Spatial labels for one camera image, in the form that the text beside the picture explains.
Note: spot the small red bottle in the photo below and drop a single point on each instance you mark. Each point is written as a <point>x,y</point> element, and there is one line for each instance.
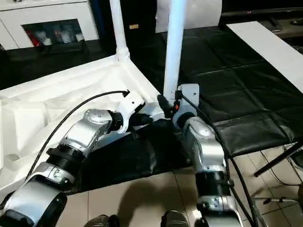
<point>32,37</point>

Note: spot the black stand leg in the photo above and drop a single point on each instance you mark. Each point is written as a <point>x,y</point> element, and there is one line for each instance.
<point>279,160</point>

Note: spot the black box with yellow label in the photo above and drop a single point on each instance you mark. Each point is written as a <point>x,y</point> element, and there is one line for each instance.
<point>139,19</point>

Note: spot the white plastic table leg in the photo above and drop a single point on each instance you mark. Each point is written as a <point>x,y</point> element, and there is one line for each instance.
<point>174,47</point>
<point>118,28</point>

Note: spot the white plastic table top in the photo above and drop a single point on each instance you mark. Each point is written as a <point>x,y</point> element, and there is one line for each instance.
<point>47,104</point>

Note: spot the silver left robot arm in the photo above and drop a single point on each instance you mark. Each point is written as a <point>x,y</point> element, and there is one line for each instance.
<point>80,142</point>

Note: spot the dark grey robot foot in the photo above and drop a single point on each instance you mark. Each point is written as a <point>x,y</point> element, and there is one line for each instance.
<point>99,222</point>
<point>175,220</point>

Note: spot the white flat board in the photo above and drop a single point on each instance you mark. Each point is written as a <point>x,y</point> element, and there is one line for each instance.
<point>270,47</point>

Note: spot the white plastic bag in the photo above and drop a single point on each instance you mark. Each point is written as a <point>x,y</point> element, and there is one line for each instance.
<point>203,14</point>

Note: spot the white cabinet with glass doors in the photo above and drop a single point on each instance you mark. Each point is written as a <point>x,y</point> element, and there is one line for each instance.
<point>47,12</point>

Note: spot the small white jar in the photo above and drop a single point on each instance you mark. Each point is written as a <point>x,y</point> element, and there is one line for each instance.
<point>79,37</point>
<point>46,40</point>

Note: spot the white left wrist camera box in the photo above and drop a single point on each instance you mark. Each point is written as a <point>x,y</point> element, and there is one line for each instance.
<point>131,105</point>

